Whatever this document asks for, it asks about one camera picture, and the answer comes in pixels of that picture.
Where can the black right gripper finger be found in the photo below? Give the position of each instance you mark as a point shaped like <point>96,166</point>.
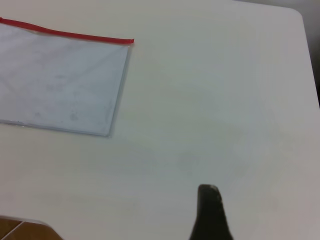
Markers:
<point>208,215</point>

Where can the clear plastic zipper bag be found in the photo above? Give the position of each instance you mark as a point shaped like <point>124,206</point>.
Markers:
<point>60,82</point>

